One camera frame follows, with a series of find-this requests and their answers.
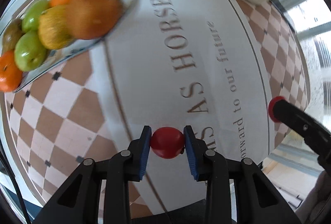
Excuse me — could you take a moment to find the yellow pear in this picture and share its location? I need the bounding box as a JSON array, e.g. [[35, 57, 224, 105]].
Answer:
[[38, 5, 73, 50]]

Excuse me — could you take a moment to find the dark orange fruit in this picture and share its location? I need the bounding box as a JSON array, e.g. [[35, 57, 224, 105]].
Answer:
[[66, 0, 123, 40]]

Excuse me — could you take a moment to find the red cherry tomato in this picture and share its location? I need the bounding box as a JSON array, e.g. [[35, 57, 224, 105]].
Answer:
[[268, 96, 285, 123], [150, 127, 185, 159]]

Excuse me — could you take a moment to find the green apple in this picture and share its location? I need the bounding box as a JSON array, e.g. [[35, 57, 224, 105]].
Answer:
[[14, 31, 47, 72], [22, 0, 49, 33]]

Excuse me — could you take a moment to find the checkered brown table mat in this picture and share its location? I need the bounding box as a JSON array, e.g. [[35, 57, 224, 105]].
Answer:
[[4, 0, 309, 203]]

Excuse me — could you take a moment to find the brown pear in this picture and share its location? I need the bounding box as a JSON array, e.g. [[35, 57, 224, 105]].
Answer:
[[2, 18, 23, 54]]

